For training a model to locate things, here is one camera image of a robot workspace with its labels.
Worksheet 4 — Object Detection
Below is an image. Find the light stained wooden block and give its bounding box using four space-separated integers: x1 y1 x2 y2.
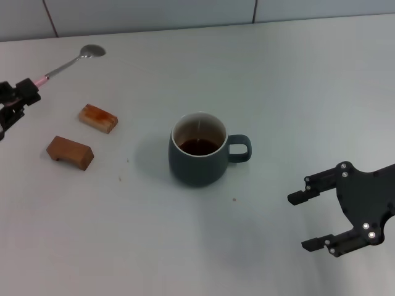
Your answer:
78 103 119 135

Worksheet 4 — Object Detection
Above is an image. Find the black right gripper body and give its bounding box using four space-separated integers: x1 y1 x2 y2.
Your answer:
335 160 395 247

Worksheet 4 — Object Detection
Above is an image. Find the dark brown arched wooden block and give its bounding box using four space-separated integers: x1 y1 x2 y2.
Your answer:
46 135 95 171

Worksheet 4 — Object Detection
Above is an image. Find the pink handled metal spoon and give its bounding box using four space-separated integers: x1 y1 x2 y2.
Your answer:
33 44 106 89

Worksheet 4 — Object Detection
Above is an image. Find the dark grey ceramic mug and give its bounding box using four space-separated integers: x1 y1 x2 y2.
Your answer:
168 111 252 187

